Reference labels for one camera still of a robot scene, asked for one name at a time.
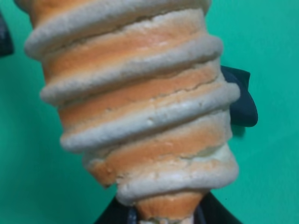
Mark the orange and cream spiral bread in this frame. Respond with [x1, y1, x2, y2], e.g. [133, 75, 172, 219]
[24, 0, 241, 222]

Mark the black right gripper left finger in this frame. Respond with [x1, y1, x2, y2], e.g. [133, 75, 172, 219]
[0, 13, 14, 57]

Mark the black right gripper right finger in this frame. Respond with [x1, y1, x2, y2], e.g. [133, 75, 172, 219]
[221, 66, 258, 127]

